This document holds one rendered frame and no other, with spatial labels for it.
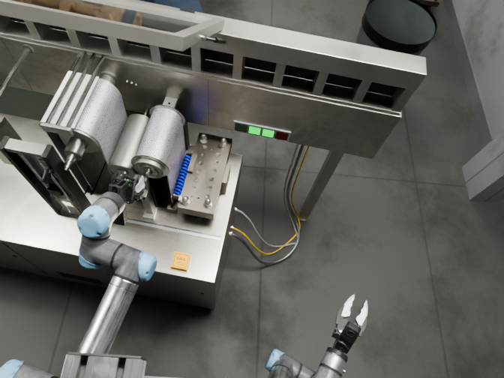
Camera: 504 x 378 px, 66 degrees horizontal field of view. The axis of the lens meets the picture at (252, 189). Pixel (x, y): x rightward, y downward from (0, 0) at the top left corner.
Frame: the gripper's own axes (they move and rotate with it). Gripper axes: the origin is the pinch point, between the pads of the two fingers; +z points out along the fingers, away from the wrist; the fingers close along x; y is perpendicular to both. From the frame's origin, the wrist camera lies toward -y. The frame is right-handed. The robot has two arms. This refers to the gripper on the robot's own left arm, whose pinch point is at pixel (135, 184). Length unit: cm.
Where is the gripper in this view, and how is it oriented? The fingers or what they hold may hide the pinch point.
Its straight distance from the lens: 140.2
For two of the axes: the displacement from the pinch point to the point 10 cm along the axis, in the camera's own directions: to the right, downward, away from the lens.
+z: 0.7, -3.8, 9.2
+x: -9.7, -2.3, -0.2
